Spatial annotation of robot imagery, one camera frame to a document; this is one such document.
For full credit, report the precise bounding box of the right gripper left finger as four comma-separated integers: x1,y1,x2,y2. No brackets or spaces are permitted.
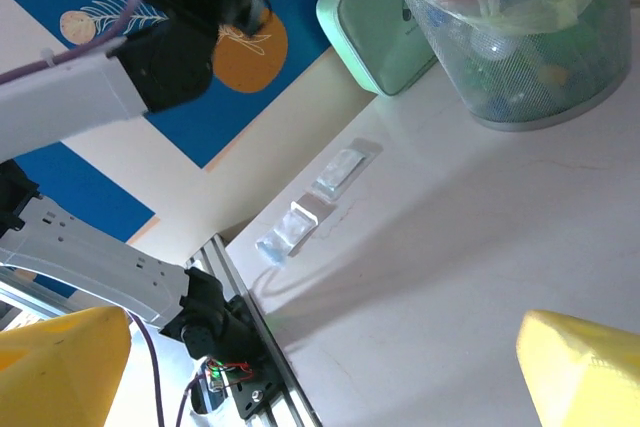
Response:
0,305,132,427

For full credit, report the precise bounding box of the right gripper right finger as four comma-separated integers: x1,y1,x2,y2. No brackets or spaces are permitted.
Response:
516,309,640,427

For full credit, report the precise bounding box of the mesh bin with plastic liner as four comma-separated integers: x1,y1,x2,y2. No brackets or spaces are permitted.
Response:
369,0,632,132

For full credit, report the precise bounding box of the clear plastic packet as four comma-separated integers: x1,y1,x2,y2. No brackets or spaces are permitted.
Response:
310,138,385,204
254,194,335,268

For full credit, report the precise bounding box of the mint green carry case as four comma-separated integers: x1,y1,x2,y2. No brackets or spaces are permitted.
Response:
315,0,441,98

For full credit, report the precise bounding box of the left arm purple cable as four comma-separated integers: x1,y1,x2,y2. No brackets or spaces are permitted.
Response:
0,0,209,427

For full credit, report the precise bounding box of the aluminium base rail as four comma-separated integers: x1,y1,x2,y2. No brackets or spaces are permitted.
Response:
185,234,324,427

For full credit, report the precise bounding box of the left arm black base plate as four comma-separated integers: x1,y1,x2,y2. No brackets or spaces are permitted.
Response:
227,296,287,421

